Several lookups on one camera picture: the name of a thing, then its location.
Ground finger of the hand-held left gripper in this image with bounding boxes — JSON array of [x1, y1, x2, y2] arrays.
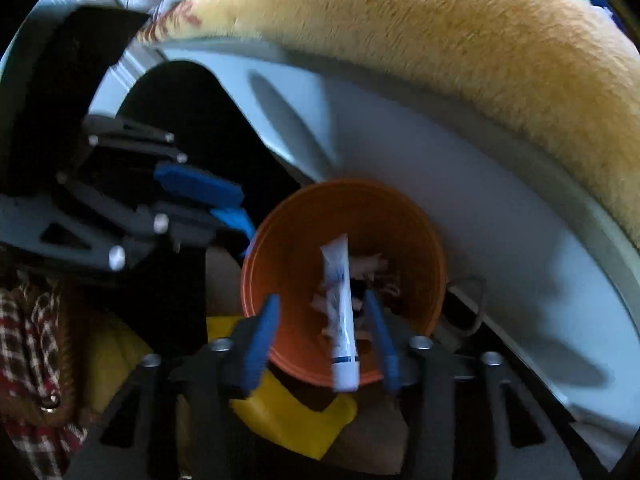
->
[[85, 115, 245, 209], [0, 175, 256, 272]]

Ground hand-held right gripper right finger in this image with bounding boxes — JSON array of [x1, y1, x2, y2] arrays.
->
[[363, 289, 583, 480]]

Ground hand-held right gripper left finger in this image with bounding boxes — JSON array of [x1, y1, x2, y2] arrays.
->
[[65, 293, 281, 480]]

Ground white blue-print tube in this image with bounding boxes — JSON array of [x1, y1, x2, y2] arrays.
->
[[320, 234, 360, 392]]

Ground orange plastic bin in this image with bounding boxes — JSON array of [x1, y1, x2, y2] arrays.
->
[[240, 178, 448, 387]]

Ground beige paper scraps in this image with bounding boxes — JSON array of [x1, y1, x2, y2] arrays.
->
[[311, 252, 402, 346]]

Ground red plaid cloth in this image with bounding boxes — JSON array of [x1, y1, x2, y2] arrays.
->
[[0, 280, 90, 480]]

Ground white bed frame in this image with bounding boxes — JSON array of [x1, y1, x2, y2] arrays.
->
[[90, 39, 640, 463]]

